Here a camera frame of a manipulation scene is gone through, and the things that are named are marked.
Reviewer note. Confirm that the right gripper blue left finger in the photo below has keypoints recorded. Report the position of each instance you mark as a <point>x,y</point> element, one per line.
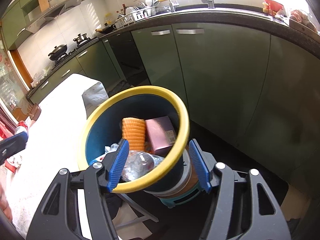
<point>116,162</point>

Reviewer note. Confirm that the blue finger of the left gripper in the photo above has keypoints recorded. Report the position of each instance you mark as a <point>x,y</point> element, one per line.
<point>12,145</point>

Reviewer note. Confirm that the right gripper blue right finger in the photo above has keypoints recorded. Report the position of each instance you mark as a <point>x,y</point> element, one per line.
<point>198,161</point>

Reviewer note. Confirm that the white tissue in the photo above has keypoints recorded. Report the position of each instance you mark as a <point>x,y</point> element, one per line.
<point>13,163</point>

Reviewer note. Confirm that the yellow rimmed trash bin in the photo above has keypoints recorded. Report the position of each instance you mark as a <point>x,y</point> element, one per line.
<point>174,180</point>

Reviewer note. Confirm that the orange foam mesh sleeve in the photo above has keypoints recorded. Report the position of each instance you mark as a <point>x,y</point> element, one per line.
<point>134,130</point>

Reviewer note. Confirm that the brown plastic tray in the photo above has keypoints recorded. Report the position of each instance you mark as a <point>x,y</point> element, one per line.
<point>35,112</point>

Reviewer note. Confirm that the purple cardboard box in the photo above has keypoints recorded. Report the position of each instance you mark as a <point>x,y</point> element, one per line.
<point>161,135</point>

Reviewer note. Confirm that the clear plastic water bottle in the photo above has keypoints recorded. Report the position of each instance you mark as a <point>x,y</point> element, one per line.
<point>138,164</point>

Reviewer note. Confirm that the red cola can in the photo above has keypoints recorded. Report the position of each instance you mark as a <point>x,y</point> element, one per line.
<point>21,127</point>

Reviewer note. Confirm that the green lower kitchen cabinets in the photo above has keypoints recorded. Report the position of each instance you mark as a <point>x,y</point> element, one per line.
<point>258,90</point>

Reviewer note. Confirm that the green kitchen cabinets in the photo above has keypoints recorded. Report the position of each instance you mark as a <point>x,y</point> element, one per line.
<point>17,15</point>
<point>258,90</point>

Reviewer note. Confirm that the green upper kitchen cabinets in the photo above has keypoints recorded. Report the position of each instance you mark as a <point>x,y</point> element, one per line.
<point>17,15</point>

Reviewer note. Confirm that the person's left hand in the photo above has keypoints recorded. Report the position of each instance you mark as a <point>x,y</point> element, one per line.
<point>4,205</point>

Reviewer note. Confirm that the white floral tablecloth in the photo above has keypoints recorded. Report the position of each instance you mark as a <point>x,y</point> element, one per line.
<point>54,143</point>

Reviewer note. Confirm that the plastic bag on counter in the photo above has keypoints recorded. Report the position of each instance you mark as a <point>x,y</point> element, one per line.
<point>41,74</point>

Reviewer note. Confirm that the black wok with lid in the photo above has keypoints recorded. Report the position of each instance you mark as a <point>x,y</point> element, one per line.
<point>57,52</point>

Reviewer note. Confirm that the gas stove top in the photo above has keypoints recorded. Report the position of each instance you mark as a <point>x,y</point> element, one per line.
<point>71,52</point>

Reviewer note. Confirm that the small black kettle pot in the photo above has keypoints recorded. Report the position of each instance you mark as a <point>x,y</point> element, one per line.
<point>80,38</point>

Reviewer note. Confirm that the steel range hood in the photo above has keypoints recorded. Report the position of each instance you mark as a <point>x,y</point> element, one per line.
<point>50,14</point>

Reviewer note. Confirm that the white dish rack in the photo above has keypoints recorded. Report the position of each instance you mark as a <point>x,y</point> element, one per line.
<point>134,17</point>

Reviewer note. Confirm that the small chrome faucet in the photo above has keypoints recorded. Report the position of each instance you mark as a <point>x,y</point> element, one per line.
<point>173,5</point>

